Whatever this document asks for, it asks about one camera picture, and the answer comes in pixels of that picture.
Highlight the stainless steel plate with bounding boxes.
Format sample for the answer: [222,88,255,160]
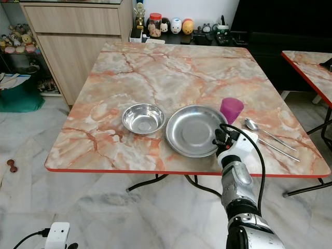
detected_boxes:
[165,104,229,159]

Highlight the purple plastic cup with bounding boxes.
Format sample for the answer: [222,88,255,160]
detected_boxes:
[220,97,245,126]

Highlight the stainless steel spoon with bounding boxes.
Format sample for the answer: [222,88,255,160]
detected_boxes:
[244,118,298,152]

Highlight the thin steel chopstick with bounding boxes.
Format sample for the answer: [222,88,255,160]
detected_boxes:
[259,135,301,163]

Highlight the stainless steel bowl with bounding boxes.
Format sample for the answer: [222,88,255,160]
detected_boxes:
[122,103,167,136]

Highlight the marble table red edge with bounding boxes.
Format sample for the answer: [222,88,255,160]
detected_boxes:
[281,50,332,139]
[45,41,332,199]

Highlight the small red dumbbell toy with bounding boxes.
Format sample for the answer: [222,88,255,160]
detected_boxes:
[6,159,19,173]

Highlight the green mug with pens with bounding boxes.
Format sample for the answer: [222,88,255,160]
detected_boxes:
[216,15,232,36]

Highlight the green bag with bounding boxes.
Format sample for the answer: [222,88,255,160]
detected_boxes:
[0,74,46,114]

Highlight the orange yellow egg figurine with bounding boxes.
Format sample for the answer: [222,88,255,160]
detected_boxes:
[182,19,195,36]

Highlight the white papers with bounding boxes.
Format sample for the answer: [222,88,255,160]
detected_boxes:
[0,73,33,91]

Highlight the white egg figurine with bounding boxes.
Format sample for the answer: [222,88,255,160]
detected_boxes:
[170,18,183,35]

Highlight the small white animal figurine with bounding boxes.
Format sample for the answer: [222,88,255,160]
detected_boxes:
[161,18,171,35]

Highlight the glass jar red lid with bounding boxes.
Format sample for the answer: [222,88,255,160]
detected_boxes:
[148,13,163,38]

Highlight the glass display shelf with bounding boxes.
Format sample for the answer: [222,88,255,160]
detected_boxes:
[0,0,59,97]

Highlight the small golden trophy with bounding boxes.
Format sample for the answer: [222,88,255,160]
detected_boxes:
[133,2,147,41]

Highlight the yellow plush doll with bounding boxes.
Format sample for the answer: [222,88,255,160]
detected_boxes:
[22,32,35,53]

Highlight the light wooden cabinet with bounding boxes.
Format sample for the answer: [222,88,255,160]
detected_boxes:
[20,0,134,107]

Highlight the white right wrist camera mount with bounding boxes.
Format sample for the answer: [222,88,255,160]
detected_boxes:
[219,130,259,167]

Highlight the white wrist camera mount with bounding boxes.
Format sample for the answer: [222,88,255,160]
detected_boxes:
[219,130,259,167]
[45,222,71,249]

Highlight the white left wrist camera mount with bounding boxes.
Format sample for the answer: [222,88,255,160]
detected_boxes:
[45,222,71,249]

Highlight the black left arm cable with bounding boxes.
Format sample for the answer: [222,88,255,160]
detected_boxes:
[13,229,52,249]

